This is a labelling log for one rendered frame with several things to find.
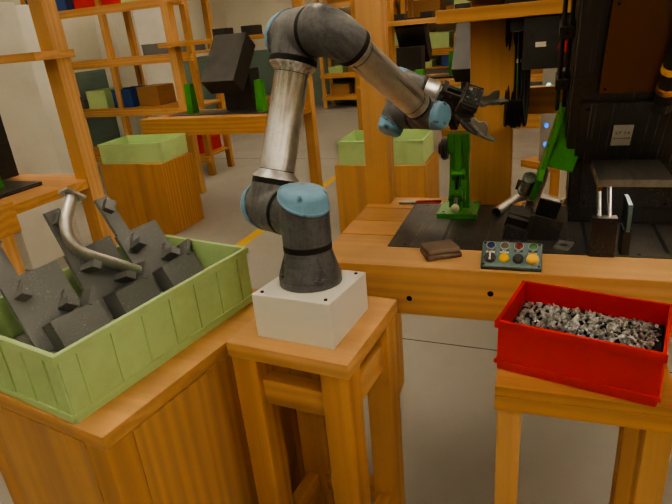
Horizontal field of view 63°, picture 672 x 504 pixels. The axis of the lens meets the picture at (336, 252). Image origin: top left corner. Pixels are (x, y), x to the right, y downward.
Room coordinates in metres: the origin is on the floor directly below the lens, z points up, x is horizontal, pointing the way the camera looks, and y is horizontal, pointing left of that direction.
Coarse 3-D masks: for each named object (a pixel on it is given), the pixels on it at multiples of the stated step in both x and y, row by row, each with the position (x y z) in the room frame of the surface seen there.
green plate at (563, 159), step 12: (564, 108) 1.44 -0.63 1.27; (564, 120) 1.45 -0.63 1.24; (552, 132) 1.48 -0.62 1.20; (564, 132) 1.45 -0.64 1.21; (552, 144) 1.45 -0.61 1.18; (564, 144) 1.45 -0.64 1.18; (552, 156) 1.46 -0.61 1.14; (564, 156) 1.45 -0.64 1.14; (576, 156) 1.44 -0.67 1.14; (564, 168) 1.45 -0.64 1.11
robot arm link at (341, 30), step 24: (312, 24) 1.30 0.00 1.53; (336, 24) 1.30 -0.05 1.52; (360, 24) 1.34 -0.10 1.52; (312, 48) 1.32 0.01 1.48; (336, 48) 1.30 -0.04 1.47; (360, 48) 1.31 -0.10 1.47; (360, 72) 1.36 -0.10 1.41; (384, 72) 1.36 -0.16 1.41; (408, 96) 1.41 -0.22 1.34; (408, 120) 1.52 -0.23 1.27; (432, 120) 1.45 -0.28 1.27
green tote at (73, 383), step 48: (192, 240) 1.57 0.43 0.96; (192, 288) 1.27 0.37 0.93; (240, 288) 1.42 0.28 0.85; (0, 336) 1.06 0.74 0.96; (96, 336) 1.03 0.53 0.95; (144, 336) 1.13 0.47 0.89; (192, 336) 1.24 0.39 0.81; (0, 384) 1.10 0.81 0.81; (48, 384) 0.98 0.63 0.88; (96, 384) 1.01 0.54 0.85
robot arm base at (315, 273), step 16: (288, 256) 1.17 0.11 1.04; (304, 256) 1.15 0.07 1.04; (320, 256) 1.16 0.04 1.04; (288, 272) 1.16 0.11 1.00; (304, 272) 1.14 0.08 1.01; (320, 272) 1.15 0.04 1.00; (336, 272) 1.17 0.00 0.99; (288, 288) 1.15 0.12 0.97; (304, 288) 1.13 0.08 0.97; (320, 288) 1.13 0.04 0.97
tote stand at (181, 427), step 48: (144, 384) 1.08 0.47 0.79; (192, 384) 1.12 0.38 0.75; (0, 432) 1.12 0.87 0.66; (48, 432) 1.00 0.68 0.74; (96, 432) 0.92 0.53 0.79; (144, 432) 0.98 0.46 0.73; (192, 432) 1.09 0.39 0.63; (240, 432) 1.23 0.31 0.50; (288, 432) 1.40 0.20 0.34; (48, 480) 1.05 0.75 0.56; (96, 480) 0.94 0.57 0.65; (144, 480) 0.96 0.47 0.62; (192, 480) 1.06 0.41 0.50; (240, 480) 1.20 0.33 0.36
